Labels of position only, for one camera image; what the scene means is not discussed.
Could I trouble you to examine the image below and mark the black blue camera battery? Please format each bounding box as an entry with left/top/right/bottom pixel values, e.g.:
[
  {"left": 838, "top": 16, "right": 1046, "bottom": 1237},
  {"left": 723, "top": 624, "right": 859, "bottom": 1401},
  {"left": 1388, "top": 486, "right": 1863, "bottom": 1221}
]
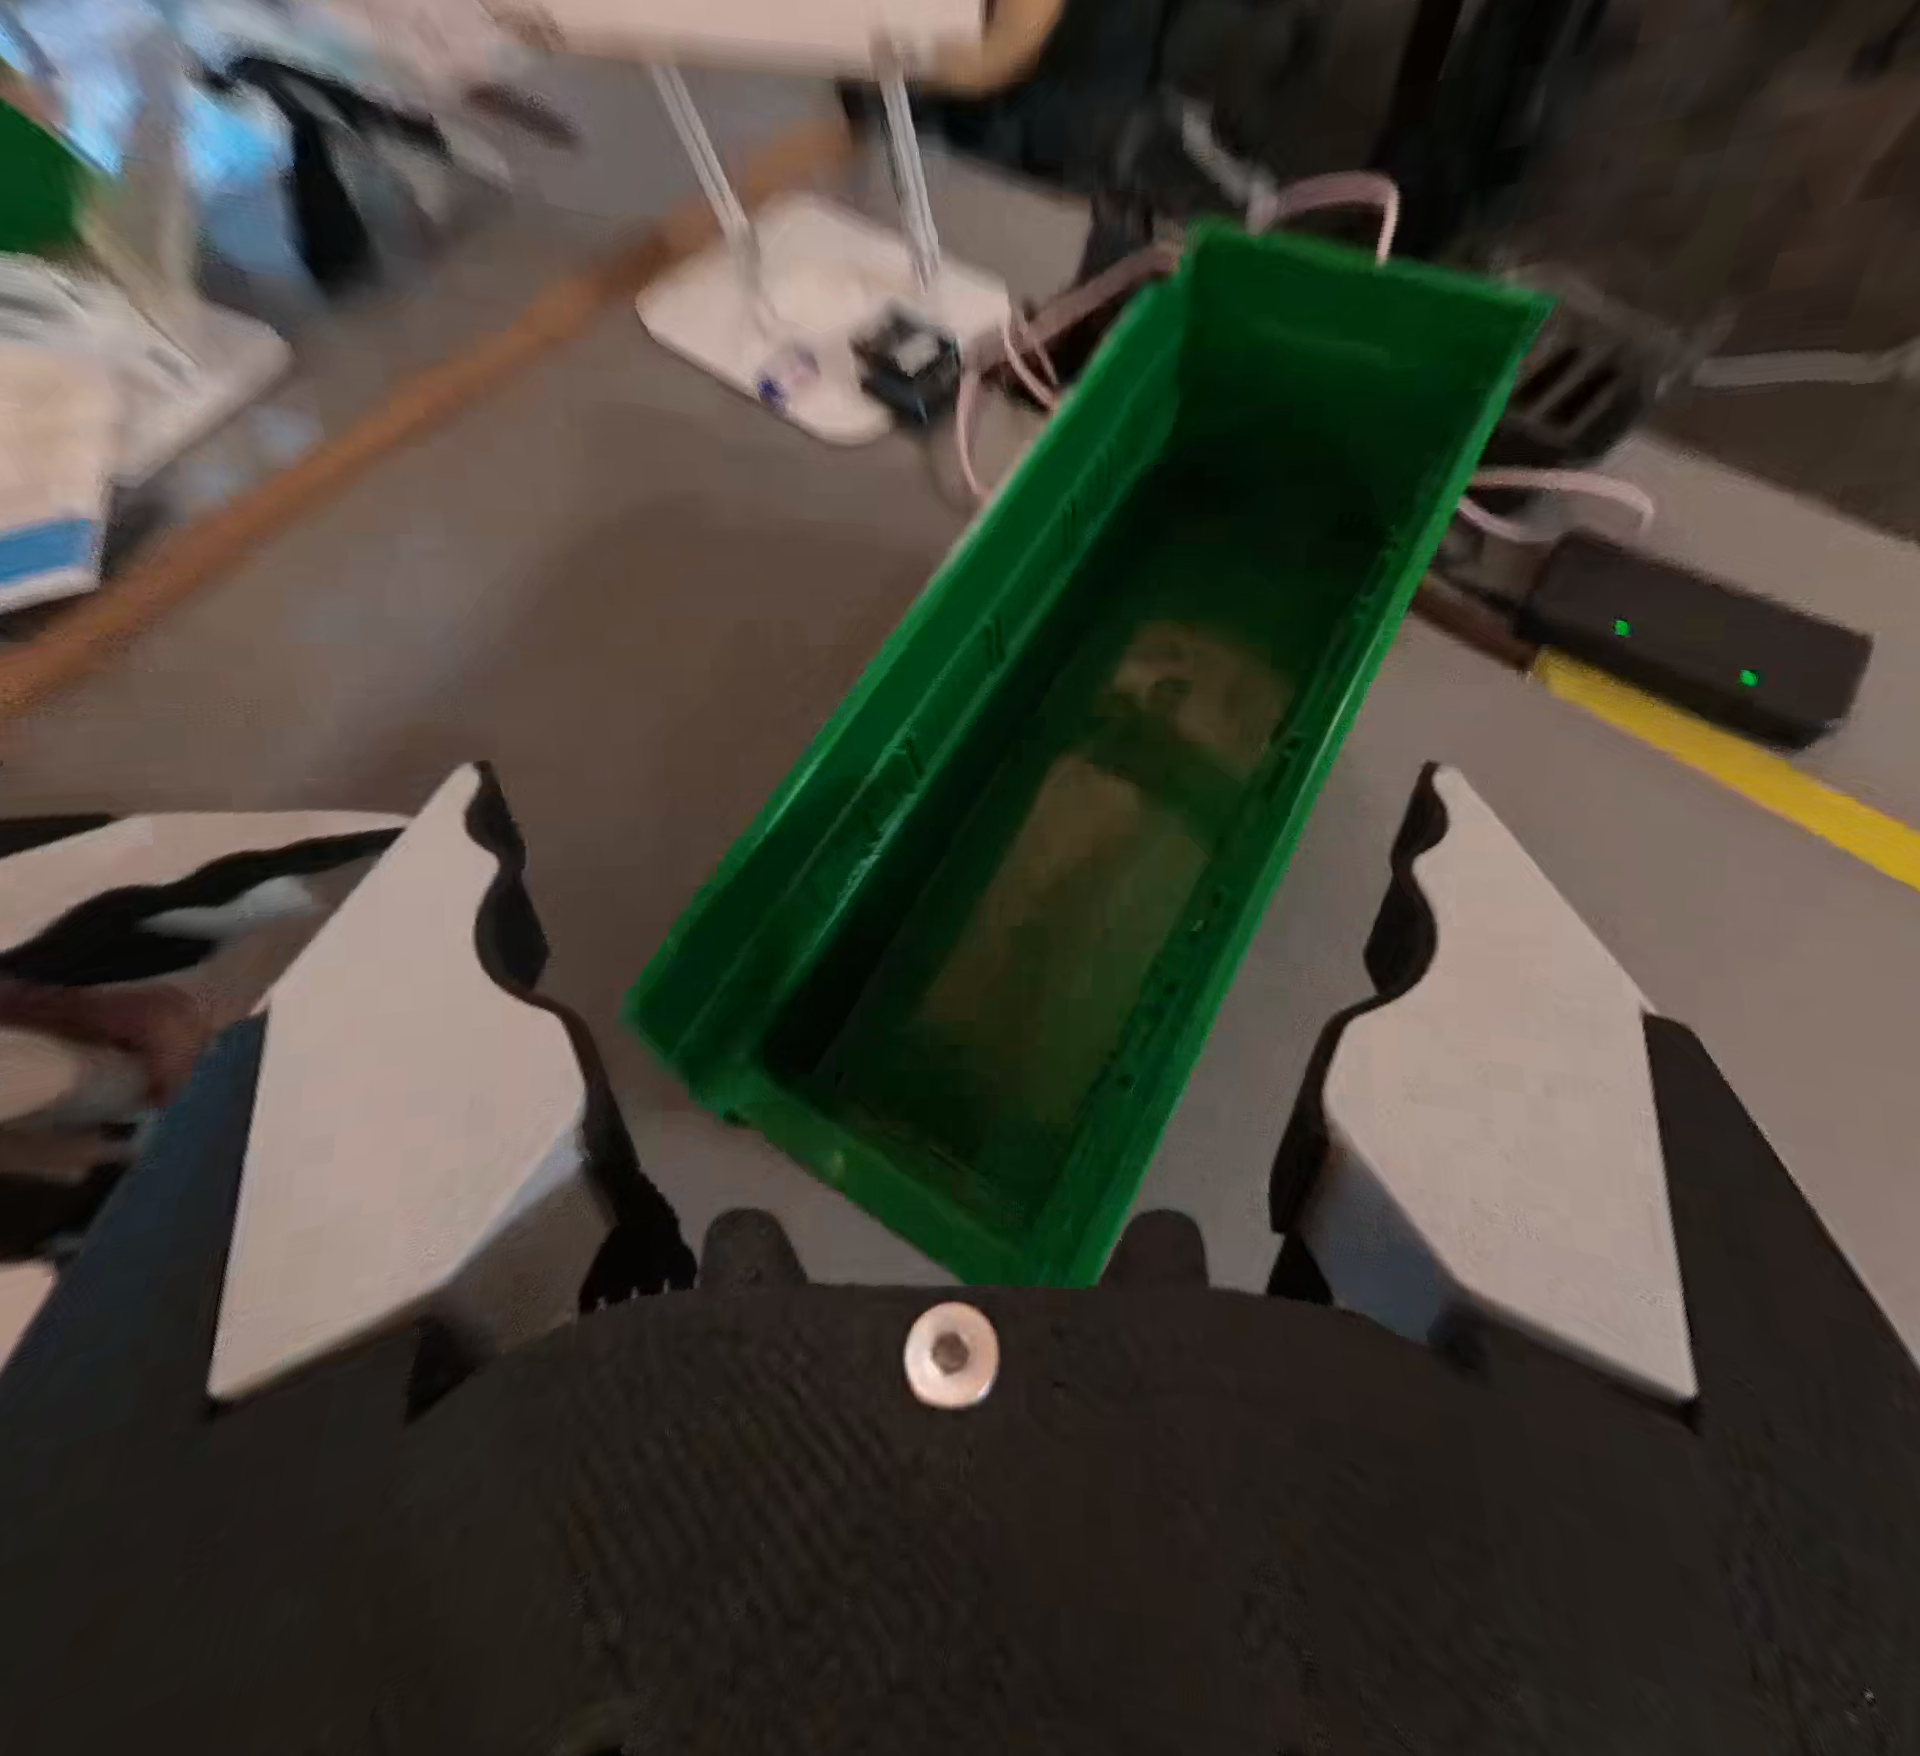
[{"left": 851, "top": 308, "right": 964, "bottom": 427}]

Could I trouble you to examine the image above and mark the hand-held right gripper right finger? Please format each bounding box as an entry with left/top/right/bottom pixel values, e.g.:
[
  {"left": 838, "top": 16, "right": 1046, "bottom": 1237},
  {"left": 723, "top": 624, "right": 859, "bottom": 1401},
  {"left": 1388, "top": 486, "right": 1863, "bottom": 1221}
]
[{"left": 1267, "top": 761, "right": 1701, "bottom": 1402}]

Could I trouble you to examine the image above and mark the white stand base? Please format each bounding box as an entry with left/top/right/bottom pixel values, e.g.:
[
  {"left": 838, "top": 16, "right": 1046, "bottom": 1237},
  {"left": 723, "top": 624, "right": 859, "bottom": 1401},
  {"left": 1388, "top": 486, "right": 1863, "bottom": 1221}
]
[{"left": 113, "top": 303, "right": 294, "bottom": 482}]

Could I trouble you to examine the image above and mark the dark green object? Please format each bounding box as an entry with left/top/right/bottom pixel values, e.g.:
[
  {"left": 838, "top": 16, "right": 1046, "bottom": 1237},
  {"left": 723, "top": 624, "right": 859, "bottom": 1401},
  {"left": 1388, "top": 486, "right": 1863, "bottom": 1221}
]
[{"left": 0, "top": 96, "right": 90, "bottom": 260}]

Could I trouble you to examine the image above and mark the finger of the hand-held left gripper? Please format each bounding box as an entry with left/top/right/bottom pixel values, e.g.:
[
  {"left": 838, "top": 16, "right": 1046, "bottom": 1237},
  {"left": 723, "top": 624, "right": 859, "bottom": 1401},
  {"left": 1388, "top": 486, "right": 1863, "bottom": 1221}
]
[
  {"left": 0, "top": 812, "right": 411, "bottom": 993},
  {"left": 0, "top": 1028, "right": 160, "bottom": 1264}
]

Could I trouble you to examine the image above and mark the green plastic bin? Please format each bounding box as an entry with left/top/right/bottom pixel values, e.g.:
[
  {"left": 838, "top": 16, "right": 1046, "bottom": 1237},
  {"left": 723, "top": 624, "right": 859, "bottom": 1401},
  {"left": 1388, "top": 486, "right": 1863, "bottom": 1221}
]
[{"left": 624, "top": 218, "right": 1558, "bottom": 1290}]

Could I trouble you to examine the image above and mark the black strap item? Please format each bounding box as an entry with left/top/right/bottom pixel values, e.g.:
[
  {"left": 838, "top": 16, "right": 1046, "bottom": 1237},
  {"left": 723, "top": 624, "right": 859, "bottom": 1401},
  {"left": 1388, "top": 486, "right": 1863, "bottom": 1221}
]
[{"left": 228, "top": 52, "right": 586, "bottom": 292}]

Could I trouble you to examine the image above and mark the pink cable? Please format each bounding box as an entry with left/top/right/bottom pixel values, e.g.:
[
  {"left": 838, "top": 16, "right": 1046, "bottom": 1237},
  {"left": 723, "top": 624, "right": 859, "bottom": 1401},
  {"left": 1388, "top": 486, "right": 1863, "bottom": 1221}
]
[{"left": 951, "top": 172, "right": 1660, "bottom": 543}]

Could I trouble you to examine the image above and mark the yellow tape strip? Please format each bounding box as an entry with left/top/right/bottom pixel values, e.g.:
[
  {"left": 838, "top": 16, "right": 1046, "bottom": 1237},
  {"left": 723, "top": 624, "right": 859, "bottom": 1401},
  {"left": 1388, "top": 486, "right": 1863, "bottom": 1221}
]
[{"left": 1531, "top": 650, "right": 1920, "bottom": 890}]

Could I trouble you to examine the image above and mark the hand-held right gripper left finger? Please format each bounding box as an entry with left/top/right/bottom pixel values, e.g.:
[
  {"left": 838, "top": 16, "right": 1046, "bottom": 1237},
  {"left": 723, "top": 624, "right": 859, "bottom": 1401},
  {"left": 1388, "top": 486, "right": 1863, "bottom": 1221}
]
[{"left": 206, "top": 761, "right": 699, "bottom": 1402}]

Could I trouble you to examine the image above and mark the paper booklet blue stripe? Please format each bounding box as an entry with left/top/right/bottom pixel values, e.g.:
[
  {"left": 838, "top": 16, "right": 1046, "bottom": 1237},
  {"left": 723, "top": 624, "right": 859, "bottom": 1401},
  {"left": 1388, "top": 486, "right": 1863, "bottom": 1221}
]
[{"left": 0, "top": 254, "right": 202, "bottom": 615}]

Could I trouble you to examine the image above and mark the black charging hub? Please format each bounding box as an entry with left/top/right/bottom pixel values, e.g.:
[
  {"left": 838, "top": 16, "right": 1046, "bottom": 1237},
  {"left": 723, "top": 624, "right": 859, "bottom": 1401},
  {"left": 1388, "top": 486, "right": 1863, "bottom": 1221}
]
[{"left": 1517, "top": 527, "right": 1876, "bottom": 752}]

